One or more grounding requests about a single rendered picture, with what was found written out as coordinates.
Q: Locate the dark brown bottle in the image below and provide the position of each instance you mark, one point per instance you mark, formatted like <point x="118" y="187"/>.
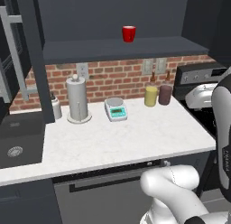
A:
<point x="165" y="93"/>

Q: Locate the dark open wall cabinet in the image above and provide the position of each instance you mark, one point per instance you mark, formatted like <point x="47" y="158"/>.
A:
<point x="120" y="50"/>

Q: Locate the grey soap dispenser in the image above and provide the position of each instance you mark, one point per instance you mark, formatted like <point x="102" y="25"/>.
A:
<point x="56" y="108"/>

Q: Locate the grey dishwasher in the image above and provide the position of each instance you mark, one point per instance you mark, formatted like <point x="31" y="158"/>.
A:
<point x="102" y="203"/>

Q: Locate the dark cabinet door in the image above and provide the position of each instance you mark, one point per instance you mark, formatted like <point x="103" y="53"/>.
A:
<point x="37" y="68"/>
<point x="224" y="29"/>

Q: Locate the dark sink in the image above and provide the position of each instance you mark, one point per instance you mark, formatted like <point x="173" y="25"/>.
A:
<point x="21" y="143"/>

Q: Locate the grey wall outlet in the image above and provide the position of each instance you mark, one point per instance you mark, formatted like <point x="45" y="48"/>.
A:
<point x="147" y="67"/>
<point x="161" y="65"/>
<point x="82" y="71"/>

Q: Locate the yellow bottle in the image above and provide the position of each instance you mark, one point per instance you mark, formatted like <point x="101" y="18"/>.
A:
<point x="150" y="95"/>

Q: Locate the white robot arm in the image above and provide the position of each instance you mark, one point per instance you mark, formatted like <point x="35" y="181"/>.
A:
<point x="177" y="188"/>

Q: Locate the white kitchen scale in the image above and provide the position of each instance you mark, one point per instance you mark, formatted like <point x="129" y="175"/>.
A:
<point x="115" y="109"/>

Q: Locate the black stove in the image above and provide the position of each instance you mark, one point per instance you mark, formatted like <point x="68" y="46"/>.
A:
<point x="195" y="75"/>

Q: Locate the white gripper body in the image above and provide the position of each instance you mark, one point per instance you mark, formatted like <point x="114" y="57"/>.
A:
<point x="198" y="98"/>

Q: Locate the red cup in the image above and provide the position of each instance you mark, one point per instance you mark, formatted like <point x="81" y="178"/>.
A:
<point x="128" y="34"/>

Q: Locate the grey window frame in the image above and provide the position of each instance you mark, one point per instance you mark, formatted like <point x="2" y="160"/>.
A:
<point x="13" y="53"/>

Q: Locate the grey paper towel holder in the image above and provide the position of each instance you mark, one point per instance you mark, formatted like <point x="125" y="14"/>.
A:
<point x="77" y="99"/>

